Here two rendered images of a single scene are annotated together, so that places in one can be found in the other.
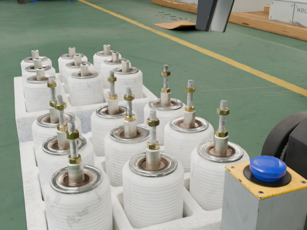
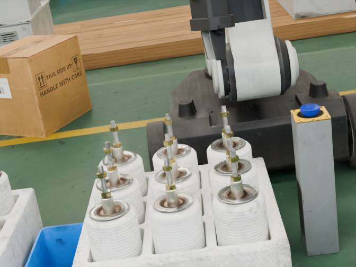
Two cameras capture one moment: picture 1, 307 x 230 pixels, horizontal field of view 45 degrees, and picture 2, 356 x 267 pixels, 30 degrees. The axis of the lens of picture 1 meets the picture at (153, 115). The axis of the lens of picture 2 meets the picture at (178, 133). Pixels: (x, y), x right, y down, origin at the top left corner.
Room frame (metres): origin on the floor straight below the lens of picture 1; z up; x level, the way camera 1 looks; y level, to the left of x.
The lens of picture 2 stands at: (0.12, 1.13, 0.80)
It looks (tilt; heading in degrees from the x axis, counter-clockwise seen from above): 21 degrees down; 294
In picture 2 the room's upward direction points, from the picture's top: 9 degrees counter-clockwise
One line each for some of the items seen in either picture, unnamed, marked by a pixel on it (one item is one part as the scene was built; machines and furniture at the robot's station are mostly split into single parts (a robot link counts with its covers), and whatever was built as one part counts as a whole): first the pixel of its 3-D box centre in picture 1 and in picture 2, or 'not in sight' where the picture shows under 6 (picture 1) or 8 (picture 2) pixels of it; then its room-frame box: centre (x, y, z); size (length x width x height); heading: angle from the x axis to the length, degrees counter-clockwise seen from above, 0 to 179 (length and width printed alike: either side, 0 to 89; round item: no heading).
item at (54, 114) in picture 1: (55, 113); (108, 204); (0.68, 0.19, 0.26); 0.02 x 0.02 x 0.03
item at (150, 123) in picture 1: (152, 122); (228, 134); (0.50, 0.00, 0.32); 0.02 x 0.02 x 0.01; 50
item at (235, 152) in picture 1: (220, 151); (228, 144); (0.55, -0.11, 0.25); 0.08 x 0.08 x 0.01
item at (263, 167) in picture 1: (267, 170); (310, 110); (0.37, -0.13, 0.32); 0.04 x 0.04 x 0.02
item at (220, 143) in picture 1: (220, 144); (227, 139); (0.55, -0.11, 0.26); 0.02 x 0.02 x 0.03
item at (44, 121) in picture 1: (55, 119); (109, 211); (0.68, 0.19, 0.25); 0.08 x 0.08 x 0.01
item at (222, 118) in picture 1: (222, 122); (225, 122); (0.55, -0.11, 0.30); 0.01 x 0.01 x 0.08
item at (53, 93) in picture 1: (53, 94); (104, 184); (0.68, 0.19, 0.30); 0.01 x 0.01 x 0.08
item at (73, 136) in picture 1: (72, 134); (233, 158); (0.46, 0.11, 0.32); 0.02 x 0.02 x 0.01; 82
